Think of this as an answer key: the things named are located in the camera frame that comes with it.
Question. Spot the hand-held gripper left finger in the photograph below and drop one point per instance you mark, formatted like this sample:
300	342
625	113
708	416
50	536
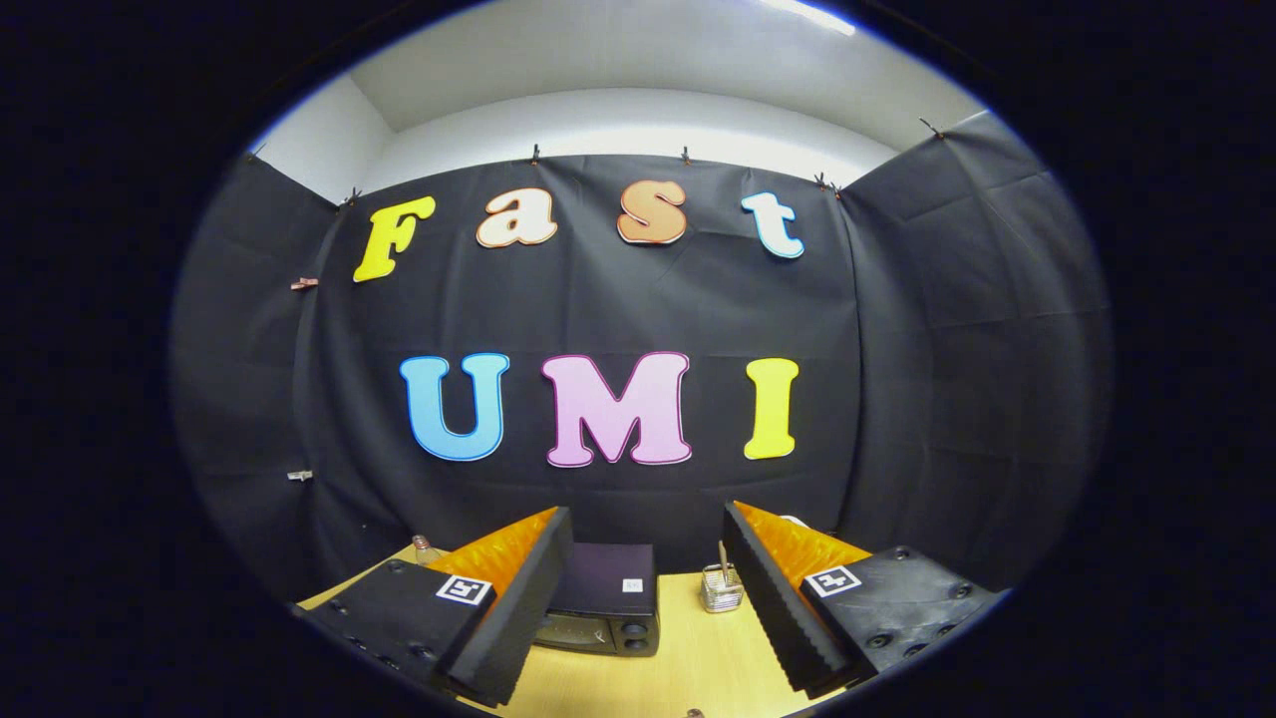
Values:
518	608

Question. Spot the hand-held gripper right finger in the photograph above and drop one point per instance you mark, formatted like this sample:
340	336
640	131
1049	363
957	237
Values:
773	598

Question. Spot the black toaster oven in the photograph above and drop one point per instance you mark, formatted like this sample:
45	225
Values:
608	578

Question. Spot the wooden stick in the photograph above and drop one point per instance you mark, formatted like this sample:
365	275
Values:
723	553

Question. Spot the clear plastic bottle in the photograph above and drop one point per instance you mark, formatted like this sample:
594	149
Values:
426	548

